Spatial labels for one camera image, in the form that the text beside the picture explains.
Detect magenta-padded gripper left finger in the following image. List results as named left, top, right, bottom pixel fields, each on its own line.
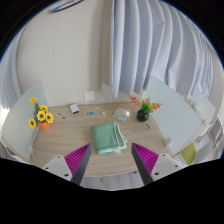
left=42, top=142, right=93, bottom=186

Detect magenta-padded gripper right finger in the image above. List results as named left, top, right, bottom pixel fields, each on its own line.
left=130, top=142, right=184, bottom=186

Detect green towel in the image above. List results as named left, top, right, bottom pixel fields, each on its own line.
left=89, top=121, right=129, bottom=157

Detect yellow-green chair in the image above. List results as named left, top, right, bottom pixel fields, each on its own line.
left=179, top=141, right=198, bottom=166

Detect orange flowers in black vase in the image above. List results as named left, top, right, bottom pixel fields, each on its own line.
left=129, top=95, right=163, bottom=123

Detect sunflowers in orange vase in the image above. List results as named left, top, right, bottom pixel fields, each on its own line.
left=27, top=96, right=55, bottom=131

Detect small white box device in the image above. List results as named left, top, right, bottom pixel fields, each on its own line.
left=69, top=103, right=81, bottom=115

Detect frosted desk divider panel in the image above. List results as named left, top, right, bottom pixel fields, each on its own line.
left=188, top=89, right=217, bottom=126
left=0, top=78, right=49, bottom=162
left=142, top=74, right=204, bottom=156

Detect grey-white curtain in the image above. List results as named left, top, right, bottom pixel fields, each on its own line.
left=0, top=29, right=26, bottom=109
left=101, top=0, right=214, bottom=101

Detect white wall socket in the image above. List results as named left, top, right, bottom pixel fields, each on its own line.
left=83, top=90, right=95, bottom=102

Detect round wall clock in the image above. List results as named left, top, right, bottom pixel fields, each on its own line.
left=49, top=0, right=84, bottom=13

